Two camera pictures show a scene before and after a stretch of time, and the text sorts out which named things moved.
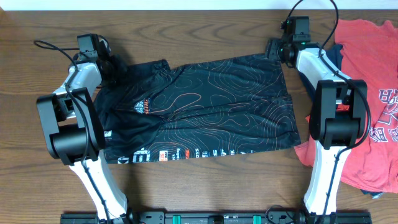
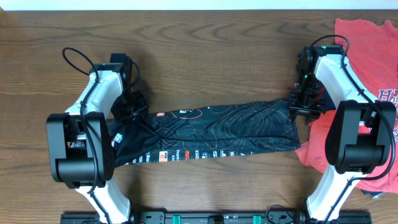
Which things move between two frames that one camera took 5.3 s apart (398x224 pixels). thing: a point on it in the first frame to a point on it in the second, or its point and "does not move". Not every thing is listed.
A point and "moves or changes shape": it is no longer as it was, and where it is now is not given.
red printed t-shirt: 370,53 does not move
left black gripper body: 116,71 to 130,106
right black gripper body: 277,50 to 307,102
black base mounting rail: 217,217 does not move
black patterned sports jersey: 150,112 moves or changes shape
